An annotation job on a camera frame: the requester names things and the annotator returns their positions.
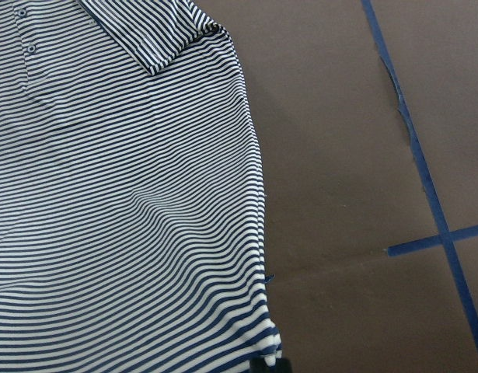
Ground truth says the brown paper table cover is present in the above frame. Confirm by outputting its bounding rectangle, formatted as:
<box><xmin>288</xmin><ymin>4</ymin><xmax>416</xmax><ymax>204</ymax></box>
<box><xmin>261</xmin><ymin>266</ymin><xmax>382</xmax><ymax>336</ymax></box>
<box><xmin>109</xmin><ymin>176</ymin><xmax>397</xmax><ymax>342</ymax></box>
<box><xmin>201</xmin><ymin>1</ymin><xmax>478</xmax><ymax>372</ymax></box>

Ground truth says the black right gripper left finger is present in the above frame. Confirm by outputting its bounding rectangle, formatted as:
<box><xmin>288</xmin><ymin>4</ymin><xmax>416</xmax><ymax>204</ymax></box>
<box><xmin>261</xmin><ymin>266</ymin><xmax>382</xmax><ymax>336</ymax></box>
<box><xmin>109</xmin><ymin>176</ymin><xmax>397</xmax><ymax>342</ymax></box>
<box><xmin>249</xmin><ymin>358</ymin><xmax>267</xmax><ymax>373</ymax></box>

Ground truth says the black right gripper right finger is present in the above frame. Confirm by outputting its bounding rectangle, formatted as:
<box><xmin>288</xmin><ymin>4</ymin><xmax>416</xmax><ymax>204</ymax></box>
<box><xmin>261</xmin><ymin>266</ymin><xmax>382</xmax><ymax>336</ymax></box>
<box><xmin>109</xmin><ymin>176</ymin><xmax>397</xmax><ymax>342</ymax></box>
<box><xmin>276</xmin><ymin>357</ymin><xmax>292</xmax><ymax>373</ymax></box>

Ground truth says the blue white striped polo shirt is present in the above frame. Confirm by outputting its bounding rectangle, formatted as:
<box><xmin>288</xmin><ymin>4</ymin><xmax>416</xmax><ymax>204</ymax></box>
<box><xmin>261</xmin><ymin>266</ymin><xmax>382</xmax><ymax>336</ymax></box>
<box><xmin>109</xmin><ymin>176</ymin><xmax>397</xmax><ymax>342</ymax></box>
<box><xmin>0</xmin><ymin>1</ymin><xmax>281</xmax><ymax>372</ymax></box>

